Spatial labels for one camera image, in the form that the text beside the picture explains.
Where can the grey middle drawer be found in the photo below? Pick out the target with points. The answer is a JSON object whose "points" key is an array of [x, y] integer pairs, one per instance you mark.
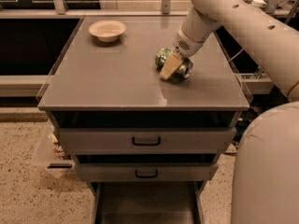
{"points": [[140, 172]]}

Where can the grey top drawer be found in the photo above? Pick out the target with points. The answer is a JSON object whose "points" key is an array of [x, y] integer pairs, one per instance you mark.
{"points": [[145, 141]]}

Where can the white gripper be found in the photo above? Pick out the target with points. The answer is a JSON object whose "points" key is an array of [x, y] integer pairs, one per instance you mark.
{"points": [[186, 47]]}

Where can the clear plastic storage bin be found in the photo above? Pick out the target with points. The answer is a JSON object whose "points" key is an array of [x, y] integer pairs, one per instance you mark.
{"points": [[49, 156]]}

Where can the white paper bowl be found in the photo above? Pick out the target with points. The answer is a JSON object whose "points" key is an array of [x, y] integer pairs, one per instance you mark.
{"points": [[107, 31]]}

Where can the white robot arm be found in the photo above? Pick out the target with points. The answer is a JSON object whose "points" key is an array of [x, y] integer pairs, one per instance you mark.
{"points": [[266, 176]]}

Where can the green soda can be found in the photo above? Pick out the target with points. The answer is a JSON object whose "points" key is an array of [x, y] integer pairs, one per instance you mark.
{"points": [[183, 71]]}

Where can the grey drawer cabinet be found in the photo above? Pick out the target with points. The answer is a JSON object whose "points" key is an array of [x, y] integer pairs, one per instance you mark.
{"points": [[117, 86]]}

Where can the grey open bottom drawer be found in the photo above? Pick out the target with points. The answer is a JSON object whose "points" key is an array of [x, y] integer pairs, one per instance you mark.
{"points": [[148, 203]]}

